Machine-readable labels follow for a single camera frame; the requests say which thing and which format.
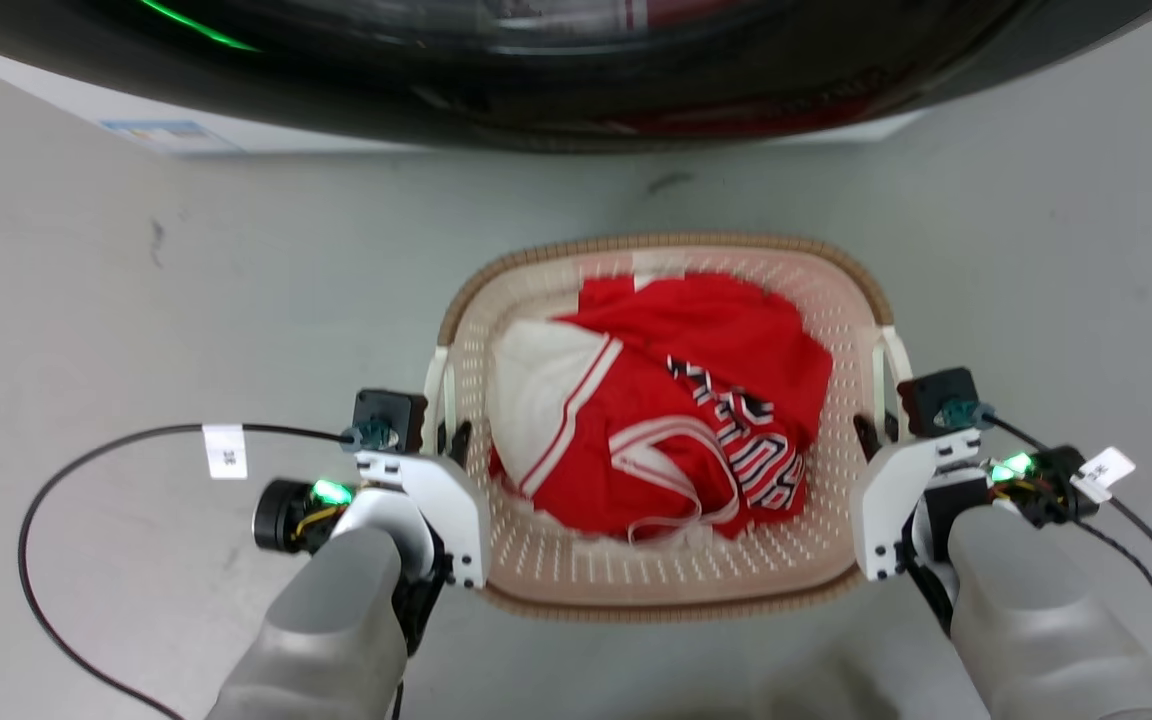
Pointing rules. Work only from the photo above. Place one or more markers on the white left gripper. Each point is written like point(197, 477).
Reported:
point(441, 500)

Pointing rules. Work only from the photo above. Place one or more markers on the beige perforated plastic laundry basket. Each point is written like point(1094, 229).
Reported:
point(556, 570)

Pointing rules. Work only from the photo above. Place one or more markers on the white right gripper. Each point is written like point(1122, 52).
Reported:
point(886, 500)

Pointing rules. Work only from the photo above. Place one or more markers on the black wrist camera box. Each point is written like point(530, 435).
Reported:
point(388, 418)
point(939, 402)

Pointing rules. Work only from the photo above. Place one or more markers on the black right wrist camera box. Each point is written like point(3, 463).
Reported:
point(939, 402)

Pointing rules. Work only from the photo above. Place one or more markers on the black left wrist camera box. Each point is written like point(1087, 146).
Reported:
point(388, 418)

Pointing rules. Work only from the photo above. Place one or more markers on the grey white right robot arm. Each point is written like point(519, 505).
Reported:
point(1026, 620)

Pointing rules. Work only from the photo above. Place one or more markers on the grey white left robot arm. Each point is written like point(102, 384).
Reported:
point(336, 620)

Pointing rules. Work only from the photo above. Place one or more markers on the red white sports jersey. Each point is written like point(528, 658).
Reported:
point(676, 430)

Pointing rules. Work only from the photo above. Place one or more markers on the blue white label sticker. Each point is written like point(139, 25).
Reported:
point(168, 134)

